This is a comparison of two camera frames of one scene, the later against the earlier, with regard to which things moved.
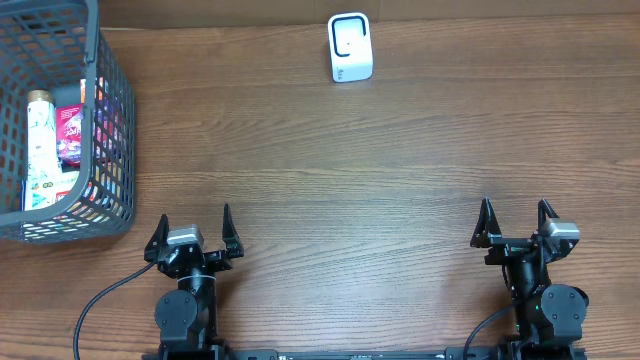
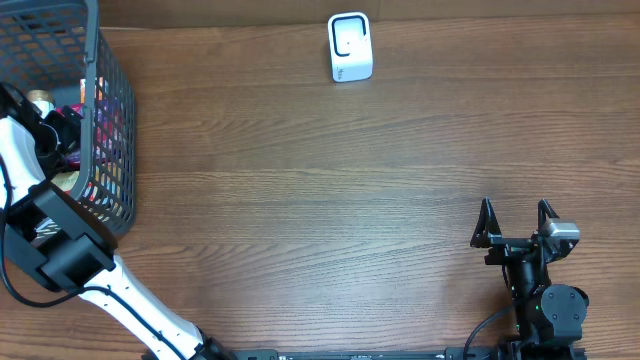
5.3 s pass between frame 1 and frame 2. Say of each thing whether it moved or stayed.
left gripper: moved
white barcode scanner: stayed
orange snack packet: stayed
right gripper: stayed
